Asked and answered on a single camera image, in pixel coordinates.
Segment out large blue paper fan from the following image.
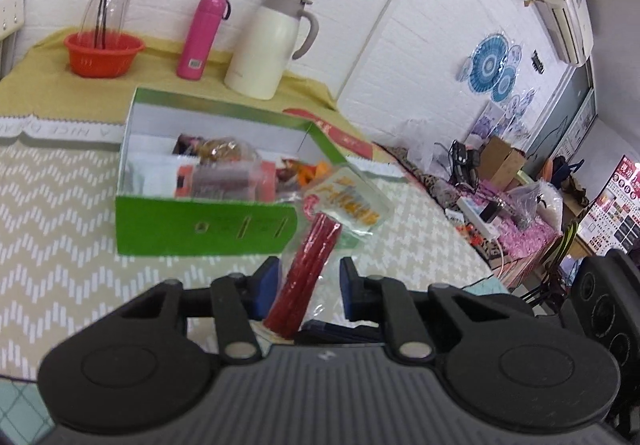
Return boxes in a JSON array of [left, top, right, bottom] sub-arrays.
[[469, 34, 511, 92]]

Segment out grey plastic bag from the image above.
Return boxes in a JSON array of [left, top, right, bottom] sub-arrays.
[[505, 180, 566, 231]]

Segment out white power strip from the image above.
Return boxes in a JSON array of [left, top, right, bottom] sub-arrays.
[[457, 200, 501, 238]]

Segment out cream thermos jug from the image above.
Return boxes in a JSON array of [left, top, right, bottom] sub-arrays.
[[224, 0, 320, 101]]

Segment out white air conditioner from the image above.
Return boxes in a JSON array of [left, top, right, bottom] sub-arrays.
[[537, 0, 596, 66]]

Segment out yellow cloth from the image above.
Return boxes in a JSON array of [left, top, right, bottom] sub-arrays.
[[0, 25, 341, 118]]

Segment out small blue paper fan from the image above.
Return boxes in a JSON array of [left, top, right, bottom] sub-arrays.
[[491, 65, 519, 103]]

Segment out orange snack packet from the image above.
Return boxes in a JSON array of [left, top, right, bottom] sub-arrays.
[[279, 158, 333, 191]]

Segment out patterned tablecloth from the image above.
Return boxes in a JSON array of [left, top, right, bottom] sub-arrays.
[[0, 115, 501, 426]]

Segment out red and black wall poster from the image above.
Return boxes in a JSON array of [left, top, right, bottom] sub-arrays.
[[582, 155, 640, 256]]

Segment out dark red snack packet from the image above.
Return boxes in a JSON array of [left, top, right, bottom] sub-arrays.
[[173, 134, 258, 165]]

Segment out brown cardboard box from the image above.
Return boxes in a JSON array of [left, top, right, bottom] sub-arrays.
[[477, 135, 528, 191]]

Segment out purple wall sticker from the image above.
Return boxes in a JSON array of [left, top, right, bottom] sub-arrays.
[[470, 100, 531, 141]]

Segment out black chopstick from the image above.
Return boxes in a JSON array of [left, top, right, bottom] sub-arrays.
[[96, 0, 110, 47], [100, 0, 114, 47]]

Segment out leopard print cloth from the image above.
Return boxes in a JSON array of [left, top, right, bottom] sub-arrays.
[[372, 142, 461, 211]]

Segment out glass carafe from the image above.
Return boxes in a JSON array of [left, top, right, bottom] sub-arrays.
[[82, 0, 133, 48]]

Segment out red plastic basket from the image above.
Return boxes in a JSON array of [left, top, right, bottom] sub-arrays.
[[63, 30, 147, 78]]

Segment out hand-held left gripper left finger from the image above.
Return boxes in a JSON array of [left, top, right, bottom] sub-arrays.
[[117, 256, 280, 362]]

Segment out pink thermos bottle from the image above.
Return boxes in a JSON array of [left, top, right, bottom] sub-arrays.
[[176, 0, 232, 81]]

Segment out clear packet of reddish snacks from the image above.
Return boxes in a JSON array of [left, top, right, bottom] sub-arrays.
[[172, 161, 278, 201]]

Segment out pink floral cloth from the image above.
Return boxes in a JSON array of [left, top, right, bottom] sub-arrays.
[[465, 185, 561, 276]]

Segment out red envelope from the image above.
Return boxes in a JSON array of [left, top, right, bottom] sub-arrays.
[[282, 108, 373, 161]]

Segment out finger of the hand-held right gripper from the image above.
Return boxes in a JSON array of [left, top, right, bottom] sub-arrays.
[[295, 319, 387, 346]]

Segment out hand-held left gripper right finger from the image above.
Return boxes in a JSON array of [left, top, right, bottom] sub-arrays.
[[340, 257, 533, 361]]

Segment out green cardboard box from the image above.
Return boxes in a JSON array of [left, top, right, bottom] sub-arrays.
[[115, 86, 348, 257]]

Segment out clear plastic bag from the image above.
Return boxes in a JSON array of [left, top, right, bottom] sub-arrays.
[[400, 118, 452, 167]]

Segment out dark wall board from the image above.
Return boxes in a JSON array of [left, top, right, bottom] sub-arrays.
[[530, 60, 598, 171]]

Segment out clear packet of red sticks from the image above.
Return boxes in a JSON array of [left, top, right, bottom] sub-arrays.
[[262, 164, 393, 340]]

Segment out white wall conduit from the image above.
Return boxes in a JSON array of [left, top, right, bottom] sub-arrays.
[[335, 0, 437, 101]]

